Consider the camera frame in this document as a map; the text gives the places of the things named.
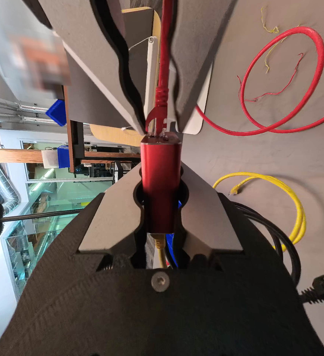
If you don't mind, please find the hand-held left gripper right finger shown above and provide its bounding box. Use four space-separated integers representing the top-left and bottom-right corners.
179 161 243 260

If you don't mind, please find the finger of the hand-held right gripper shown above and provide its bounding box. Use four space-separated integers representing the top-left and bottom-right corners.
38 0 148 136
170 0 238 134

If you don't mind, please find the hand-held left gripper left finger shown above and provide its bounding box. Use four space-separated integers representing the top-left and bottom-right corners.
78 163 146 268

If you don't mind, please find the red ethernet cable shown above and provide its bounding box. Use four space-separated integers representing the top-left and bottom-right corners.
145 0 324 138

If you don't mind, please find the blue plastic bin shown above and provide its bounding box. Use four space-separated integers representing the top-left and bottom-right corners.
165 200 183 269

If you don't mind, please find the red ethernet coupler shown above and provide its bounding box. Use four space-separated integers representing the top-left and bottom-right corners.
140 135 182 233

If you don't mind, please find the yellow twist tie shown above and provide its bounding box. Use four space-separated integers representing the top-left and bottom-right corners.
261 6 286 74

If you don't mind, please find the yellow ethernet cable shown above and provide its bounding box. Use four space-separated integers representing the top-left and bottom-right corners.
154 172 307 269

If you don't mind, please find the small blue storage bin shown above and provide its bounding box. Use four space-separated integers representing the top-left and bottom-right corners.
57 145 70 169
46 100 67 127

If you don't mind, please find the dark table with wooden edge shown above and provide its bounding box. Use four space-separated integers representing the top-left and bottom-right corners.
67 7 162 147

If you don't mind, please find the red twist tie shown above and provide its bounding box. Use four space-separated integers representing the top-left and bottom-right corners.
237 53 304 102

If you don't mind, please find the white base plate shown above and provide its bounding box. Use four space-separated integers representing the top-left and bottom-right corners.
183 62 213 135

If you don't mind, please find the wooden desk with black frame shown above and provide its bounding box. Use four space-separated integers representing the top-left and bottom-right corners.
0 86 141 173

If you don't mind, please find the black ethernet cable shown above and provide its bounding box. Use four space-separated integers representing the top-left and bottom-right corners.
234 203 324 305

